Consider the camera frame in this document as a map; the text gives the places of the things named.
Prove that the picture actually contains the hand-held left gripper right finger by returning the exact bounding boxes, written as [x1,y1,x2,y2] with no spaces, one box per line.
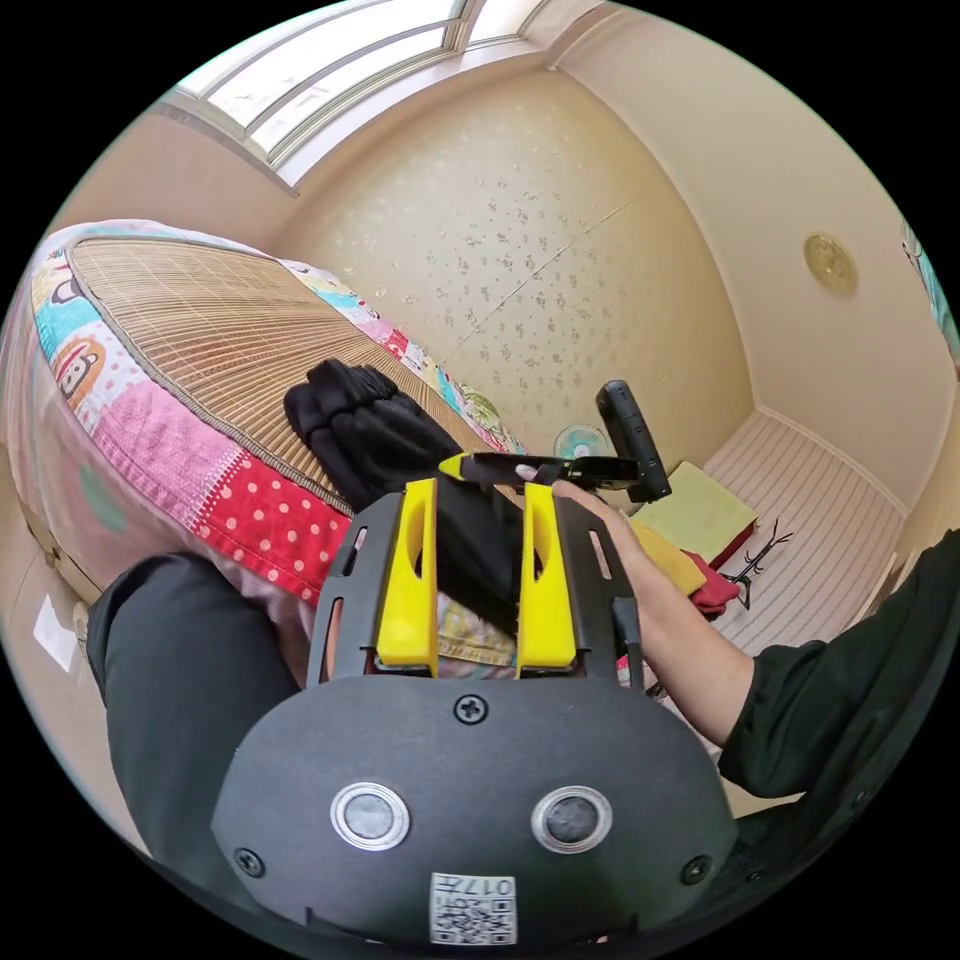
[515,482,580,672]

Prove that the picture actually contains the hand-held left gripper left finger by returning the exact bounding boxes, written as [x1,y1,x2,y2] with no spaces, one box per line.
[374,478,442,671]

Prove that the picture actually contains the black long pants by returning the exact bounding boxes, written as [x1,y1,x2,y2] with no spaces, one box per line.
[282,358,526,633]

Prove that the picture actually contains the person's right forearm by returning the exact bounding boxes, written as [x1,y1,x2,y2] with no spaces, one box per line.
[634,592,756,748]

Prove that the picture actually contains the person's right hand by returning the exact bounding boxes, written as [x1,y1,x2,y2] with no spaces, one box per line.
[515,463,665,613]

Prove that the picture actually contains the small fan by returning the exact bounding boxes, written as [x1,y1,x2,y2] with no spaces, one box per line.
[553,423,610,460]

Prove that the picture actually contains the yellow-green cushion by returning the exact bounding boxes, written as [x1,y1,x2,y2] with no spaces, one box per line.
[631,460,760,571]

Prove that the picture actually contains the pile of clothes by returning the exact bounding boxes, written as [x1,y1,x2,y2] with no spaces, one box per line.
[628,519,742,622]

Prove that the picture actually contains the black coat stand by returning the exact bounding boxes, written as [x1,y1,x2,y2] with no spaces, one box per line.
[718,515,796,610]

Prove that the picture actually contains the person's body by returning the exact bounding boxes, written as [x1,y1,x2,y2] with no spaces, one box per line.
[85,529,960,948]

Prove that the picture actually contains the bed with woven mat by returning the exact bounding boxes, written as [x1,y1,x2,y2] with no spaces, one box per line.
[0,218,530,669]

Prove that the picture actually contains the round golden lamp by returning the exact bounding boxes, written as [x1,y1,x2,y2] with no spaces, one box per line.
[803,233,859,295]

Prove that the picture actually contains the printed curtain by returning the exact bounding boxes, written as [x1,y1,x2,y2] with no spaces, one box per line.
[899,221,960,369]

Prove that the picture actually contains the window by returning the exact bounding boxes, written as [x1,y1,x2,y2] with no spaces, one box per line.
[170,0,601,198]

